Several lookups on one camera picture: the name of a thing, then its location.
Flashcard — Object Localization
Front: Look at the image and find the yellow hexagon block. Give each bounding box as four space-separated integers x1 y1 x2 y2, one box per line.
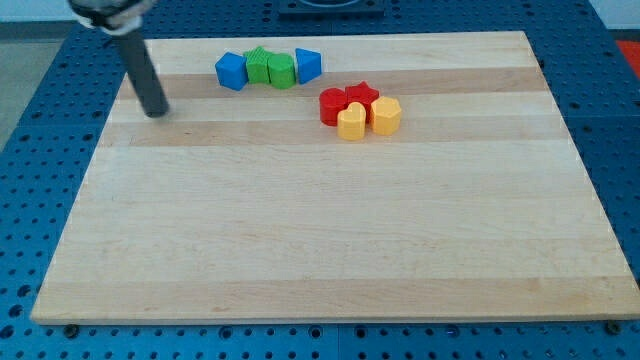
371 96 402 136

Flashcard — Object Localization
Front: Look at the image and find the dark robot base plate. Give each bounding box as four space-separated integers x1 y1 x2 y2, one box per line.
277 0 386 19

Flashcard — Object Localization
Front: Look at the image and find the blue triangular prism block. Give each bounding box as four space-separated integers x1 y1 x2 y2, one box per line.
295 48 323 84

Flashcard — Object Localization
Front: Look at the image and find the blue cube block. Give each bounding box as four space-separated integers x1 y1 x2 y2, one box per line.
215 52 248 91

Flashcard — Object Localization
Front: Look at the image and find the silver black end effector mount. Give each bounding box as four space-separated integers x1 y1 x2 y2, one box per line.
67 0 156 36

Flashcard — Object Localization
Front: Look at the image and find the light wooden board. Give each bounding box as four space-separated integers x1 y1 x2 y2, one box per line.
31 31 639 325

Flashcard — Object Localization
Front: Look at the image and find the yellow heart block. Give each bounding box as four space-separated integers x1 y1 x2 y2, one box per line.
337 102 367 141

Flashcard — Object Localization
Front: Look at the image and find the green cylinder block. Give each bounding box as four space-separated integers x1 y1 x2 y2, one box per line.
267 53 296 89

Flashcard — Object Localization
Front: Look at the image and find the green star block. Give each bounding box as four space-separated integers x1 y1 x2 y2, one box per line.
243 46 273 84

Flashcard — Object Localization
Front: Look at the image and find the red star block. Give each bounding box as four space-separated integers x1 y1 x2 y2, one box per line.
345 81 380 123

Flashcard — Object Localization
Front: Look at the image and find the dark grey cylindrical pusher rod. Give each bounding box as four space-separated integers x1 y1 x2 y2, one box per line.
114 30 169 118

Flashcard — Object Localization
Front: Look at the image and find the red cylinder block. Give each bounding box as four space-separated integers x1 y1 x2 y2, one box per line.
319 88 347 126

